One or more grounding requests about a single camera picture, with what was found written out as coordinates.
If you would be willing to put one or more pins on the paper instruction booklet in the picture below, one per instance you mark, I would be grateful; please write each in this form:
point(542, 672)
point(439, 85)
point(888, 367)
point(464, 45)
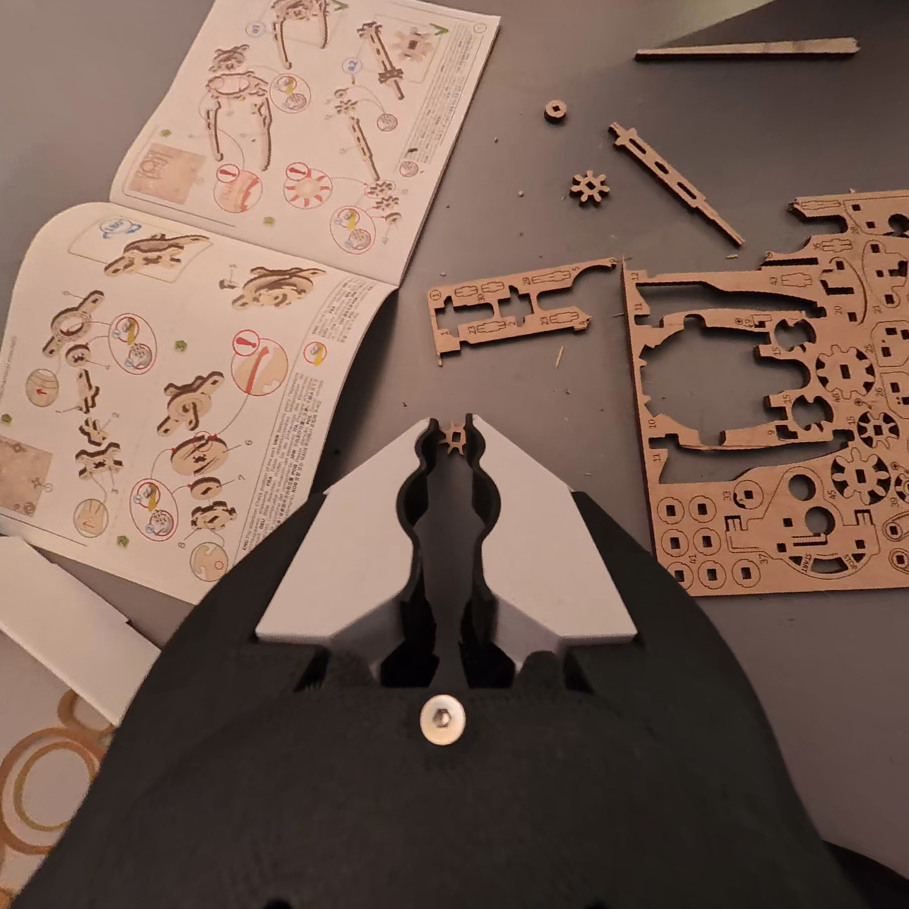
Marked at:
point(213, 284)

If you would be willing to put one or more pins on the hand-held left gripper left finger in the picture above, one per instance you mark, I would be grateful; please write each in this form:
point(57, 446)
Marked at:
point(341, 568)

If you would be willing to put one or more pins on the white cardboard box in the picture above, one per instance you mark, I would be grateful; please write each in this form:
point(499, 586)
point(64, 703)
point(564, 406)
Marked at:
point(64, 625)

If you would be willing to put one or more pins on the laser-cut wooden parts sheet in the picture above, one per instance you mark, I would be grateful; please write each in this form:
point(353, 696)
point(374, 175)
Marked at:
point(724, 540)

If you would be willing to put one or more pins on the long thin wooden strip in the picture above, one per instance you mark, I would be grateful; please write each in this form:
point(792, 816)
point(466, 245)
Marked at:
point(745, 50)

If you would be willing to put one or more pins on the wooden frame offcut piece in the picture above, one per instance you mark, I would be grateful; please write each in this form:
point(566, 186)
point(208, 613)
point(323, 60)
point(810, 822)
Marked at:
point(497, 295)

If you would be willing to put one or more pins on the small wooden gear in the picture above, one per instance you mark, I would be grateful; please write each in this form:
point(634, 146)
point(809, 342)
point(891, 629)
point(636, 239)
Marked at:
point(589, 188)
point(454, 434)

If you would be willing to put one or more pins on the slotted wooden axle piece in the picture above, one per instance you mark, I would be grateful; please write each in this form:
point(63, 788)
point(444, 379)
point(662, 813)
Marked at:
point(667, 174)

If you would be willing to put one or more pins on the small round wooden washer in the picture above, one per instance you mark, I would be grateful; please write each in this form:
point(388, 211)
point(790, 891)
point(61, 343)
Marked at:
point(555, 111)

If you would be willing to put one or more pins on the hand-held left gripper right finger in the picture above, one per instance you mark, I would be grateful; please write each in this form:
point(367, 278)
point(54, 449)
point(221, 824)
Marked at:
point(547, 568)

